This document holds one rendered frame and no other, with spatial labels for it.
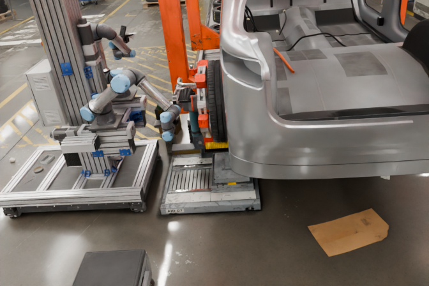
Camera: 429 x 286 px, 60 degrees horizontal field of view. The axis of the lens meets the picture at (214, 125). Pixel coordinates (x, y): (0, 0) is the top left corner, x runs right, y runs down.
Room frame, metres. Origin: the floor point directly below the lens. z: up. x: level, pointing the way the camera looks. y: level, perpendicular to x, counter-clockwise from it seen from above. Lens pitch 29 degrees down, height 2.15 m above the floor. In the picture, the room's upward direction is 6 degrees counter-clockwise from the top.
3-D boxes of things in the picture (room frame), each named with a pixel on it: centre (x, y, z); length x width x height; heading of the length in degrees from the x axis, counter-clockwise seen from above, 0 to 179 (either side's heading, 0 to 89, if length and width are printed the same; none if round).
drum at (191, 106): (2.73, 0.13, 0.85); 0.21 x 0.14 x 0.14; 86
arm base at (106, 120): (2.63, 0.84, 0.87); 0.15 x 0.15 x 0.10
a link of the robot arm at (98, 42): (3.16, 0.93, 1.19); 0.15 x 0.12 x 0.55; 70
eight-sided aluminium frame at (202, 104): (2.72, 0.06, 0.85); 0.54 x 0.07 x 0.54; 176
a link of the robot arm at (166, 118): (2.29, 0.32, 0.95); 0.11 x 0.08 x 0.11; 158
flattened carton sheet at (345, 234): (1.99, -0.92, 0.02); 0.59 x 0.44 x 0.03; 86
